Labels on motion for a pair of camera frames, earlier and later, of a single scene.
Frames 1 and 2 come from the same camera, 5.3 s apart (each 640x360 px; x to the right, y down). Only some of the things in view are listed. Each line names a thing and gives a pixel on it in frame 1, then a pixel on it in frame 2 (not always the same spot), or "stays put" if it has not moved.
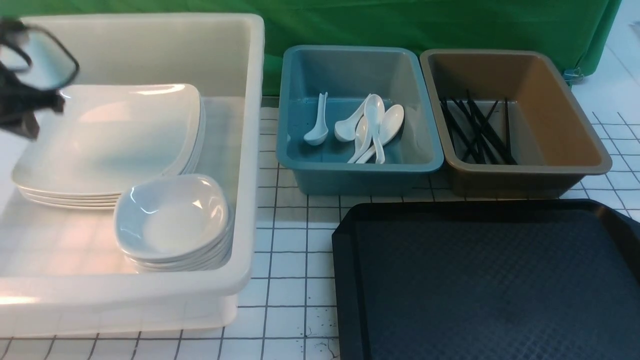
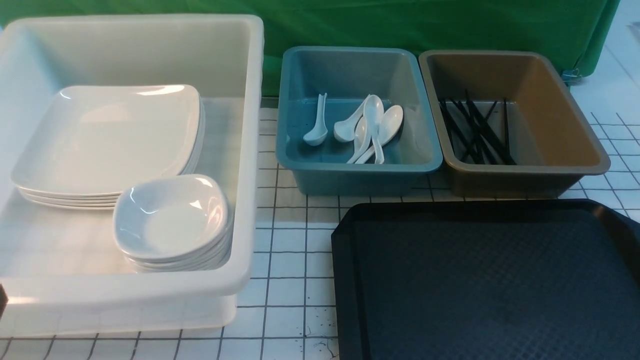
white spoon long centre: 374,110 stays put
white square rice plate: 106,135 stays put
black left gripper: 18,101 to 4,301
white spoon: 361,133 stays put
